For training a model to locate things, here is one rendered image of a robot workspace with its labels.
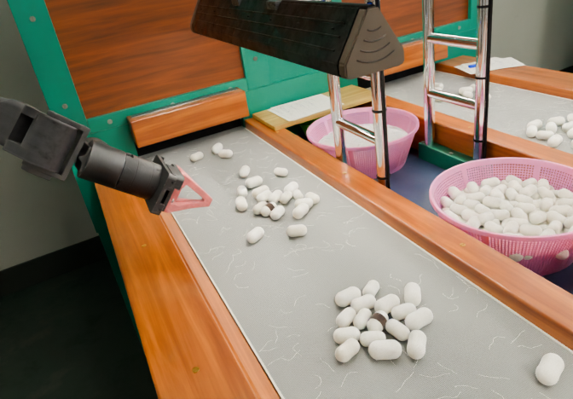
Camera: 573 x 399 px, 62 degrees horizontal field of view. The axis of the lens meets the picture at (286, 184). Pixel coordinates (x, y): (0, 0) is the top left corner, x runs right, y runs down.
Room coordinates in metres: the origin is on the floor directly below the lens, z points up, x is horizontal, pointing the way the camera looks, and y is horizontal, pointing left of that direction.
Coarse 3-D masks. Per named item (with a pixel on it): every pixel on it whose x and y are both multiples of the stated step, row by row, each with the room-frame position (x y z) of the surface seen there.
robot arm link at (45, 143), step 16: (0, 112) 0.64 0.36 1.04; (16, 112) 0.63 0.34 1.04; (32, 112) 0.63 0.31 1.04; (0, 128) 0.63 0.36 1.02; (16, 128) 0.63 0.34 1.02; (32, 128) 0.62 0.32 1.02; (48, 128) 0.61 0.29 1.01; (64, 128) 0.62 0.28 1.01; (0, 144) 0.62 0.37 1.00; (16, 144) 0.61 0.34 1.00; (32, 144) 0.60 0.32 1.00; (48, 144) 0.60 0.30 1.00; (64, 144) 0.62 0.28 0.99; (32, 160) 0.59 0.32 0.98; (48, 160) 0.60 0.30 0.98; (64, 160) 0.62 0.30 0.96
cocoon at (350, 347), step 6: (348, 342) 0.41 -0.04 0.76; (354, 342) 0.41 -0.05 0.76; (342, 348) 0.41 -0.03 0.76; (348, 348) 0.41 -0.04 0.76; (354, 348) 0.41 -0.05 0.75; (336, 354) 0.40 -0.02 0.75; (342, 354) 0.40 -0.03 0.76; (348, 354) 0.40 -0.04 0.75; (354, 354) 0.41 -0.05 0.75; (342, 360) 0.40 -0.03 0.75; (348, 360) 0.40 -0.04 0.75
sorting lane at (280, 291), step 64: (192, 192) 0.92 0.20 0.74; (320, 192) 0.83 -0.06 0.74; (256, 256) 0.65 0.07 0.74; (320, 256) 0.62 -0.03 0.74; (384, 256) 0.59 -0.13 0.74; (256, 320) 0.50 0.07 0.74; (320, 320) 0.48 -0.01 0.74; (448, 320) 0.44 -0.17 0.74; (512, 320) 0.42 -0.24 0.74; (320, 384) 0.38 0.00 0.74; (384, 384) 0.36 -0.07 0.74; (448, 384) 0.35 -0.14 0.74; (512, 384) 0.34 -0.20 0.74
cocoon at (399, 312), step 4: (400, 304) 0.46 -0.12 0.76; (404, 304) 0.46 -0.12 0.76; (408, 304) 0.46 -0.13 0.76; (412, 304) 0.46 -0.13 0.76; (392, 308) 0.46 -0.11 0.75; (396, 308) 0.46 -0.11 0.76; (400, 308) 0.46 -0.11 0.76; (404, 308) 0.46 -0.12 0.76; (408, 308) 0.46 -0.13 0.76; (412, 308) 0.46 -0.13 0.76; (392, 312) 0.46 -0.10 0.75; (396, 312) 0.45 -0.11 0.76; (400, 312) 0.45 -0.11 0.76; (404, 312) 0.45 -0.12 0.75; (408, 312) 0.45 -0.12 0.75; (392, 316) 0.46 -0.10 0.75; (396, 316) 0.45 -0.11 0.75; (400, 316) 0.45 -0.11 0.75; (404, 316) 0.45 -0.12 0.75; (400, 320) 0.45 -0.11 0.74
